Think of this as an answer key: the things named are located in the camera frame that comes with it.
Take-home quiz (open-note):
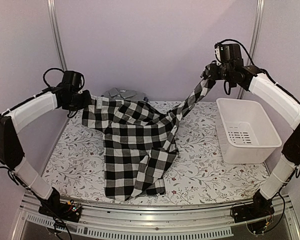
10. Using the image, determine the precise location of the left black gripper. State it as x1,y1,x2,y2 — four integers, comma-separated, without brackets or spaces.
66,90,93,112

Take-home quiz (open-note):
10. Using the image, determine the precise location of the black white checkered shirt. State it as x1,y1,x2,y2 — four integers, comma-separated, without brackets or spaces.
82,62,217,202

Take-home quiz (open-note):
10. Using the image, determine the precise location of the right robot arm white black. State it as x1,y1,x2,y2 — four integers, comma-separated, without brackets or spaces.
200,61,300,218

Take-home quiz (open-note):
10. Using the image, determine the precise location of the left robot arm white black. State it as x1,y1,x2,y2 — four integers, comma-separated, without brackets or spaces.
0,87,91,217

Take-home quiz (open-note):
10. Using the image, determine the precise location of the folded grey polo shirt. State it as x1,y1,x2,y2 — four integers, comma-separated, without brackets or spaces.
101,87,147,101

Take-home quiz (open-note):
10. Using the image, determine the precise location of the white plastic basket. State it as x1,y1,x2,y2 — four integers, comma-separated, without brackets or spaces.
215,98,282,165

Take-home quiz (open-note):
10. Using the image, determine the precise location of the floral patterned table cloth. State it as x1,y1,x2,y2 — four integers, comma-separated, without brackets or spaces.
42,102,269,206

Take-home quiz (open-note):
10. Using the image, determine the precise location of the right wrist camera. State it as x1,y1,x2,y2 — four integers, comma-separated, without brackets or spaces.
214,43,242,63

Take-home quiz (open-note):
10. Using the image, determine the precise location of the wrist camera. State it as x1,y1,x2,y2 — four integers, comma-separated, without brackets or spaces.
61,70,85,89
214,43,242,63

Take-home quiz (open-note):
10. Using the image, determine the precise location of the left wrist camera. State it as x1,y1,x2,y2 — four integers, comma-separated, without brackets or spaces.
61,70,85,89

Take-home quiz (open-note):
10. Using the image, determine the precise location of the right aluminium frame post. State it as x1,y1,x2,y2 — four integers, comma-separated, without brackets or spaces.
236,0,265,100

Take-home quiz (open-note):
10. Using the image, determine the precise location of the aluminium frame post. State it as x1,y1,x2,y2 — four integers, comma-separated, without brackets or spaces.
236,0,265,100
46,0,67,71

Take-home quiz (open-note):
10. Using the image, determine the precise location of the left aluminium frame post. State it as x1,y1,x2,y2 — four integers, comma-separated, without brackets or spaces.
46,0,67,71

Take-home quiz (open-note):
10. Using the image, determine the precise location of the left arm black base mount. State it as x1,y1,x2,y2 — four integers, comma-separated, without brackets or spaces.
38,200,82,223

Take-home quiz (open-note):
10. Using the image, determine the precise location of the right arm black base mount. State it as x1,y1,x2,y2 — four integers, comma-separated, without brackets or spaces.
230,201,275,223

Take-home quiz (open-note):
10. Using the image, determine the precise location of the aluminium front rail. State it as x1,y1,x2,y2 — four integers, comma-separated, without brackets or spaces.
11,193,300,240

